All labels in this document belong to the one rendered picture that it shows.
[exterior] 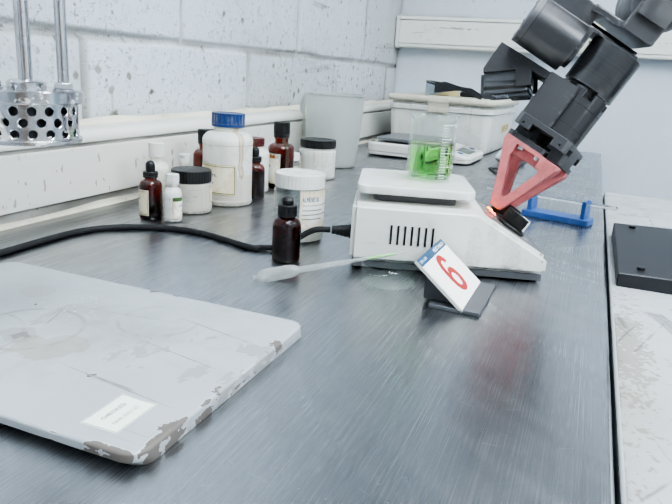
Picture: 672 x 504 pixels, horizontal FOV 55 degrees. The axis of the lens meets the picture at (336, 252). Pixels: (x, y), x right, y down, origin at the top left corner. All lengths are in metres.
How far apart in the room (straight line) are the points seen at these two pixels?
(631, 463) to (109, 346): 0.33
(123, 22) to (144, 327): 0.61
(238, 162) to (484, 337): 0.50
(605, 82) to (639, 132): 1.43
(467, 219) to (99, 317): 0.36
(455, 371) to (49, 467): 0.26
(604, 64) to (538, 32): 0.07
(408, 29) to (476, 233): 1.58
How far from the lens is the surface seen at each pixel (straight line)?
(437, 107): 1.80
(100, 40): 0.98
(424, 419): 0.40
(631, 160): 2.16
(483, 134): 1.78
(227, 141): 0.91
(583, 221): 0.99
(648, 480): 0.39
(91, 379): 0.42
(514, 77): 0.76
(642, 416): 0.46
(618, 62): 0.74
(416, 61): 2.23
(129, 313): 0.51
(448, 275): 0.60
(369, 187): 0.65
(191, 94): 1.15
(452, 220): 0.65
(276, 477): 0.34
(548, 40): 0.73
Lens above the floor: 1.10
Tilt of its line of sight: 16 degrees down
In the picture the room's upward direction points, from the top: 4 degrees clockwise
